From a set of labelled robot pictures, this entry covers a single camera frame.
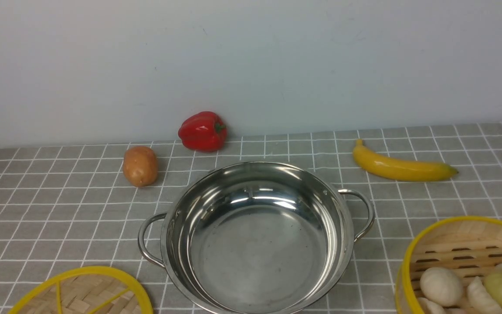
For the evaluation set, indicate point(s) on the white dumpling centre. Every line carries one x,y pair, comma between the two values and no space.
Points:
480,299

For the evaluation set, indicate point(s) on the brown potato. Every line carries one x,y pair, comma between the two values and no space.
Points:
140,166

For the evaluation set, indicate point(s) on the stainless steel pot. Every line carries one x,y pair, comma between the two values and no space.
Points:
257,237

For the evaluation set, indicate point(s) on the grey checked tablecloth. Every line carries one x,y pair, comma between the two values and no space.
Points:
67,207

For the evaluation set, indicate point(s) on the yellow banana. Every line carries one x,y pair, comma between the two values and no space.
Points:
398,169

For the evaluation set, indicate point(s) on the white dumpling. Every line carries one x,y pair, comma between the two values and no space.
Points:
430,307
480,299

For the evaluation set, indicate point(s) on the white round bun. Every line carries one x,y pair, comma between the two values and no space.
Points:
441,286

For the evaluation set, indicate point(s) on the yellow-rimmed woven bamboo lid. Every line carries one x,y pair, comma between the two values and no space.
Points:
87,290

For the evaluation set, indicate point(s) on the white dumpling at left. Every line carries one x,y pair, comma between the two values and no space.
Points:
430,307

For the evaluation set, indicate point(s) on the red bell pepper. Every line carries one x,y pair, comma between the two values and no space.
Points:
204,132

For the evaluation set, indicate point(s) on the yellow-rimmed bamboo steamer basket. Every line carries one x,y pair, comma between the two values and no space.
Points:
470,246

